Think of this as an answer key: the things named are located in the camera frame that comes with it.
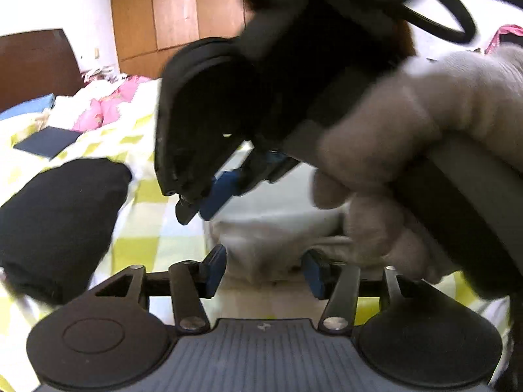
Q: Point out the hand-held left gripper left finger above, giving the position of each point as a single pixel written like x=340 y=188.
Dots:
x=215 y=272

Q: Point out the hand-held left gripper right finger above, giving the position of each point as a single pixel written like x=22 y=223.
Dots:
x=313 y=276

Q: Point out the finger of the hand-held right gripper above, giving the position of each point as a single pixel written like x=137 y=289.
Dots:
x=273 y=165
x=218 y=196

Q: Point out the grey pants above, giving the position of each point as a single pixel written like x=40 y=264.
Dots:
x=261 y=232

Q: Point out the person's right hand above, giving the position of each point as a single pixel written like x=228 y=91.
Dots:
x=470 y=90

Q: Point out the checkered printed bed sheet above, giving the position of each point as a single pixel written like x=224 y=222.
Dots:
x=147 y=228

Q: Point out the wooden wardrobe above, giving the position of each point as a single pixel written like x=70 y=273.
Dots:
x=175 y=12

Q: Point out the pink clothing pile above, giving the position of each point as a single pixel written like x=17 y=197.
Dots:
x=104 y=106

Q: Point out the black folded cloth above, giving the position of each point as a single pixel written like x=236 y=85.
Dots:
x=61 y=220

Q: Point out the pile of light clothes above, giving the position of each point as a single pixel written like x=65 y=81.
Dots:
x=98 y=74

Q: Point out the dark blue folded cloth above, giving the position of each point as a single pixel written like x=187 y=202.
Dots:
x=47 y=143

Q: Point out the light blue pillow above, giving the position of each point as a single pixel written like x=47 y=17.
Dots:
x=24 y=108

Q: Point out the dark wooden headboard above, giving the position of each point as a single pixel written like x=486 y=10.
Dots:
x=36 y=65

